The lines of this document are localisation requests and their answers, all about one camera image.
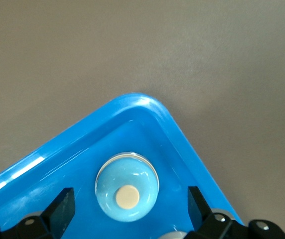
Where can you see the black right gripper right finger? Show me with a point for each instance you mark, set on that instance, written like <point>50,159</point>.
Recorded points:
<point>199,216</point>

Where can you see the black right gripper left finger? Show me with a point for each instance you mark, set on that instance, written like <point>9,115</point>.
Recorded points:
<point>57,214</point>

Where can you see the blue desk bell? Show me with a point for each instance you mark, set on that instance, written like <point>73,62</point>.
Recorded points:
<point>112,184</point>
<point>173,236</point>

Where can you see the blue plastic tray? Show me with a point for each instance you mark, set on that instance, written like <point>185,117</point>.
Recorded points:
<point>82,161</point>

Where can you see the brown table mat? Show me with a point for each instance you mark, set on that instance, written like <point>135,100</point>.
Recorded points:
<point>57,49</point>

